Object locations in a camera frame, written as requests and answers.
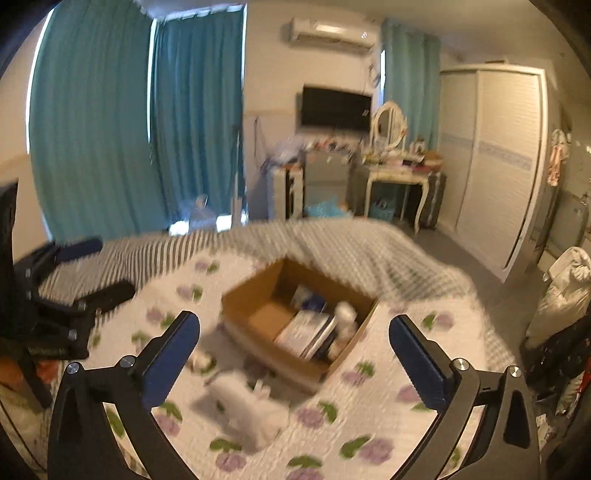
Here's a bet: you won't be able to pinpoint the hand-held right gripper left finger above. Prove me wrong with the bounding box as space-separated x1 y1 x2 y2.
47 310 201 480

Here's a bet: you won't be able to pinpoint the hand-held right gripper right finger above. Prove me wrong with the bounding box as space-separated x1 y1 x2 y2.
389 315 541 480

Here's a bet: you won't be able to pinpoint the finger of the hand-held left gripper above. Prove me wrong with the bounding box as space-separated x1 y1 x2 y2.
14 236 103 297
27 281 136 361

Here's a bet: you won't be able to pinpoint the white plush toy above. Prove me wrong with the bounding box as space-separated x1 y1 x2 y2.
203 371 290 451

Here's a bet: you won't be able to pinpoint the brown cardboard box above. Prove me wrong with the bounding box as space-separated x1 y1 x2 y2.
221 258 379 394

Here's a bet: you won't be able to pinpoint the small white soft item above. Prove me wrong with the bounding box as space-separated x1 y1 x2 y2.
191 353 218 375

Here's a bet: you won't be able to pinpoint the white bottle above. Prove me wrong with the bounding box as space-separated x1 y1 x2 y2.
335 302 359 352

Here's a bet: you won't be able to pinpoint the floral quilt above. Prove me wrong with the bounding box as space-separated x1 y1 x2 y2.
39 253 516 480

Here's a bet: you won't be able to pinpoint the wide teal curtain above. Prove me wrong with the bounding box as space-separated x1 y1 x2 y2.
30 0 156 241

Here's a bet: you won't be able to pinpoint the clear bluish plastic bag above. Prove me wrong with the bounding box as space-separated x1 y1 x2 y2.
182 196 218 230

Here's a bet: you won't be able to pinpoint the blue and white packet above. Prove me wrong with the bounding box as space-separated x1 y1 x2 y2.
291 285 329 315

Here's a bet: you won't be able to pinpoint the grey striped blanket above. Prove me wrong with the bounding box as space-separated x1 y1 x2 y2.
41 219 468 298

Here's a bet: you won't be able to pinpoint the dark floral cloth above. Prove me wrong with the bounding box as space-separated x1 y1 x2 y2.
523 318 591 417

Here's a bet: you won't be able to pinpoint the blue plastic basket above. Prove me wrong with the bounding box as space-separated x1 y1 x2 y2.
369 200 397 223

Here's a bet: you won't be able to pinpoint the white jacket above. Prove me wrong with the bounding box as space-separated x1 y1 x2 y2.
526 246 591 352

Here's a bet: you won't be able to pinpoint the dark suitcase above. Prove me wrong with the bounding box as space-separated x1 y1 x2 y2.
422 170 448 231

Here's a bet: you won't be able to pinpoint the white standing pole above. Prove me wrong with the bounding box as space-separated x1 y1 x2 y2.
233 124 246 227

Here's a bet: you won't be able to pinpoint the blue plastic bag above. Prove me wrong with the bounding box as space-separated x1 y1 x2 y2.
307 196 343 219

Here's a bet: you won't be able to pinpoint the white dressing table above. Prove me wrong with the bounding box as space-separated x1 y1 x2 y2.
364 159 433 234

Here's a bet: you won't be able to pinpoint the white shelf unit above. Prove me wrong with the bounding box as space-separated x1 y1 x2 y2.
272 165 305 220

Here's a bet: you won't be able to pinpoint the grey cabinet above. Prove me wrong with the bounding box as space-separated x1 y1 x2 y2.
302 150 352 217

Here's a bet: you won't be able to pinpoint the grey appliance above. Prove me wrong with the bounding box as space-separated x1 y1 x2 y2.
549 193 591 260

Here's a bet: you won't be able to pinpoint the white sliding-door wardrobe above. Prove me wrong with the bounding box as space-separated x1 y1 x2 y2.
436 64 549 283

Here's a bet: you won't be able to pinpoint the white plastic bag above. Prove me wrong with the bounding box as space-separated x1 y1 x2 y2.
267 137 306 168

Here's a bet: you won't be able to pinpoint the white oval vanity mirror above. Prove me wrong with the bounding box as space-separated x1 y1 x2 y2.
369 101 408 151

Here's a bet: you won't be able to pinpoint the pink hanging clothes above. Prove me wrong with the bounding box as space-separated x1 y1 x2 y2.
547 128 572 188

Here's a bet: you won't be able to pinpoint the narrow teal curtain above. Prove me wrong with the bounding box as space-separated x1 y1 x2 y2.
380 18 442 154

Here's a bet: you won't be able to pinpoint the white air conditioner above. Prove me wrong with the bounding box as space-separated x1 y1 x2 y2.
288 17 378 53

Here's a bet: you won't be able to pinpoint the black wall television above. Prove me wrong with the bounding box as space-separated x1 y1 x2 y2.
300 86 373 133

